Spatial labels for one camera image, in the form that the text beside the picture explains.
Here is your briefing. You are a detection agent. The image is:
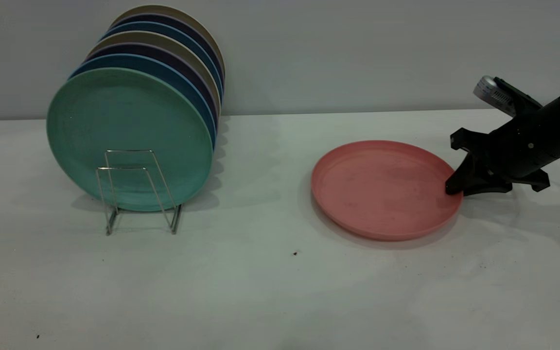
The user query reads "beige plate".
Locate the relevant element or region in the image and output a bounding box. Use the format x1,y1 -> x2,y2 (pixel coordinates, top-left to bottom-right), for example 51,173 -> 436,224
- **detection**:
87,31 -> 222,120
110,5 -> 226,78

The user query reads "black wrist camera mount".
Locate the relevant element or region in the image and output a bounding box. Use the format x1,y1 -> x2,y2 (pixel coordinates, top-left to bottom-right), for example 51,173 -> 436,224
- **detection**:
494,77 -> 544,118

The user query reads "metal wire plate rack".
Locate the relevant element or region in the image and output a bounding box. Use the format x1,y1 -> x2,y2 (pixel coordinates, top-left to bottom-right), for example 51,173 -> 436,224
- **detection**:
96,150 -> 182,236

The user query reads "blue plate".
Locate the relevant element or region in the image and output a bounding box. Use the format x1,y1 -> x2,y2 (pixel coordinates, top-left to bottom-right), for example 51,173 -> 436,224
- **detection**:
100,21 -> 224,103
69,53 -> 217,149

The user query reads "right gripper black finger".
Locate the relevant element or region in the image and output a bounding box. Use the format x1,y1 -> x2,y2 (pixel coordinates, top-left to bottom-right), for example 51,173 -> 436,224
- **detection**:
461,180 -> 513,196
445,148 -> 488,195

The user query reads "purple plate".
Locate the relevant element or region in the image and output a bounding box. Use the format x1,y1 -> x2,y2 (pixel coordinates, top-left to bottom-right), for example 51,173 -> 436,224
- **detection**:
86,43 -> 220,132
110,13 -> 225,83

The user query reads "pink plate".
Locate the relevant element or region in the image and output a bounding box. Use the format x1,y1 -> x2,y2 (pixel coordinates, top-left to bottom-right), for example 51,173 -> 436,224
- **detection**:
311,140 -> 464,242

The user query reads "green plate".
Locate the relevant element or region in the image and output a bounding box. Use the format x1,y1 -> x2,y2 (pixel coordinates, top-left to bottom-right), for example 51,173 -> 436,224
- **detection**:
47,67 -> 214,212

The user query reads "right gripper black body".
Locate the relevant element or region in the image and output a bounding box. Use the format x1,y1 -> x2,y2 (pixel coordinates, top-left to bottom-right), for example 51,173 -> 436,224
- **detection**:
450,105 -> 560,192

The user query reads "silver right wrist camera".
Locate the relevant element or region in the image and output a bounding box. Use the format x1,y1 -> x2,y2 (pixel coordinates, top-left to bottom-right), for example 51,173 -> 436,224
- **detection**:
473,75 -> 515,117

